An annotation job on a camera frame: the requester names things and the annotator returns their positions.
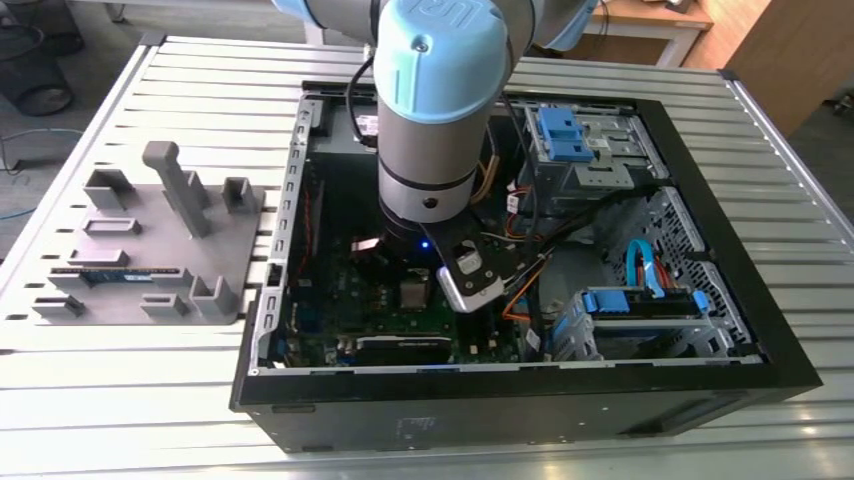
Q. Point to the black PC case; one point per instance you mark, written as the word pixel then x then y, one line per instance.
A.
pixel 534 405

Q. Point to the wooden desk white frame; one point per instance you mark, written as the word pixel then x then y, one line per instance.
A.
pixel 667 22

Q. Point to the hard disk in blue carrier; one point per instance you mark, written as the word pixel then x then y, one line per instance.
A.
pixel 607 302

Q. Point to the blue board connector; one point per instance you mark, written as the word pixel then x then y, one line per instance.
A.
pixel 306 320

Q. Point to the grey parts rack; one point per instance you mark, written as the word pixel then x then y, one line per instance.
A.
pixel 160 250

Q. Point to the grey power supply unit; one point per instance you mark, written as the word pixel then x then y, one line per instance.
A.
pixel 340 190

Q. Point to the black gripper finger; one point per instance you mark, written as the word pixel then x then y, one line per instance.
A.
pixel 374 262

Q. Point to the black graphics card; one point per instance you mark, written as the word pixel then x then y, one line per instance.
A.
pixel 400 350

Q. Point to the grey metal drive cage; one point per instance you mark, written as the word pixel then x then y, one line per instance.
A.
pixel 601 177

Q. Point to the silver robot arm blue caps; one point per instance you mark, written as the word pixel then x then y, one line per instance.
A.
pixel 427 150

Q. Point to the brown wooden cabinet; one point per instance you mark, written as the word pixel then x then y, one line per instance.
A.
pixel 801 60

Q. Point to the grey metal disk bay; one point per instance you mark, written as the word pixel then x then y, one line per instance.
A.
pixel 654 324

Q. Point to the RAM slot white clips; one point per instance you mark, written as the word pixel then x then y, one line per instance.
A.
pixel 491 345
pixel 470 332

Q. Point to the silver CPU green edge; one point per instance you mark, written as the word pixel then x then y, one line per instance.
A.
pixel 414 294

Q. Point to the CPU socket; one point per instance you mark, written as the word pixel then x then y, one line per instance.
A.
pixel 414 310

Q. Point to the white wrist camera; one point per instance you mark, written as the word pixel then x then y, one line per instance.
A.
pixel 477 300

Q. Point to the green motherboard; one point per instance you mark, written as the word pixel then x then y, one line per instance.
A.
pixel 334 300

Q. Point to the blue plastic drive latch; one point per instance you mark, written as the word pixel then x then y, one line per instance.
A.
pixel 561 135

